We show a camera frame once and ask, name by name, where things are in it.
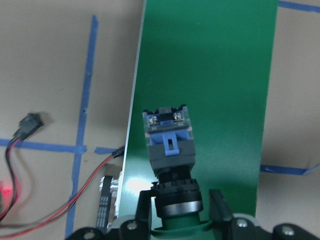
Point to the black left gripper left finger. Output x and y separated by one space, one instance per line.
144 209

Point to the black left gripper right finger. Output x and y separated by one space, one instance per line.
219 210

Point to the green push button switch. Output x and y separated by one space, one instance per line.
172 155

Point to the black conveyor drive belt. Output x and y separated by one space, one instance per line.
103 212

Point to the green conveyor belt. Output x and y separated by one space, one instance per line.
215 57

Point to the black cable connector plug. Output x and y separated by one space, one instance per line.
28 126

